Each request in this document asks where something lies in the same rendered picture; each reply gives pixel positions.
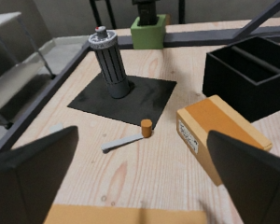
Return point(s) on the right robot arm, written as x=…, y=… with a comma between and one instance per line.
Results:
x=146, y=12

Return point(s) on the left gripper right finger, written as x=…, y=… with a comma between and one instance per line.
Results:
x=250, y=175

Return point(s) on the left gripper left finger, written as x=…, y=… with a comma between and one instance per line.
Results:
x=32, y=175

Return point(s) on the brown cardboard box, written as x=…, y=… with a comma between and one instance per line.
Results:
x=193, y=123

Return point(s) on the dark grey metal post with diagonal brace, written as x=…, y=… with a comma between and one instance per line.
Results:
x=258, y=20

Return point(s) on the wooden cutting board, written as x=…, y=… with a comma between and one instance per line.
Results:
x=79, y=214

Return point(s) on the black rectangular mat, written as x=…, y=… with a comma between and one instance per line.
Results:
x=146, y=99

